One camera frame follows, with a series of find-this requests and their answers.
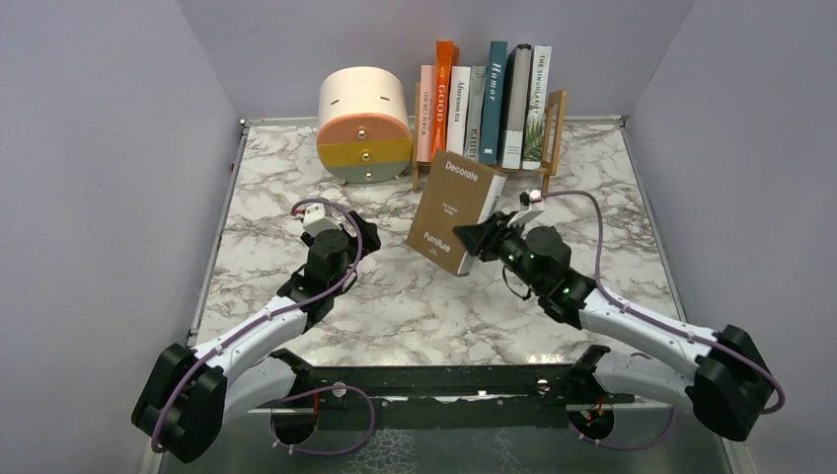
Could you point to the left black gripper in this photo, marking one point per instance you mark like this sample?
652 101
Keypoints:
369 241

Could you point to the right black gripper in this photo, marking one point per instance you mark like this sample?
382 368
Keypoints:
490 234

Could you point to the brown decorate furniture book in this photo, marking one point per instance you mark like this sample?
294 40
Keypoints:
459 191

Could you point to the grey white cover book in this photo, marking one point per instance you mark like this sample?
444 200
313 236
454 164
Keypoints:
515 99

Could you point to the dark teal book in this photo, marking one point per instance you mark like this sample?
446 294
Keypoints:
492 102

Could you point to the palm leaf cover book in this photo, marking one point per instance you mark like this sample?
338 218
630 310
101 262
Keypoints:
536 107

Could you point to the grey landscape cover book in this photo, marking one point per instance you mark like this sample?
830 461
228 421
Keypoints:
475 106

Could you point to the pink flower cover book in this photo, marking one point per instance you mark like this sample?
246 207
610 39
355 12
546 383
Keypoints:
424 113

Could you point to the orange fashion show book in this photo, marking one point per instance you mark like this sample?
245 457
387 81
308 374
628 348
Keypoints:
447 55

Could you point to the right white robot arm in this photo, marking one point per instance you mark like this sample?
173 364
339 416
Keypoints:
720 376

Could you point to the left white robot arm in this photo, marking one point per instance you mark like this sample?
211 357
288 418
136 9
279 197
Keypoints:
192 392

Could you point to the wooden book rack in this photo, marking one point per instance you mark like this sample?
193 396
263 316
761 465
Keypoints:
551 150

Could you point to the cream and orange bread box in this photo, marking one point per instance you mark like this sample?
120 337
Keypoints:
364 134

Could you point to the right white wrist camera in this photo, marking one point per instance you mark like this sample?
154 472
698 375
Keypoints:
530 206

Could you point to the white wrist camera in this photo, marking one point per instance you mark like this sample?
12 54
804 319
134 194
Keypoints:
316 218
530 206

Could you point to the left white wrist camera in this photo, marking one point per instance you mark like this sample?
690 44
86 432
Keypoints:
316 218

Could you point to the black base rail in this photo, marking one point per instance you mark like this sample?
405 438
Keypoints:
354 398

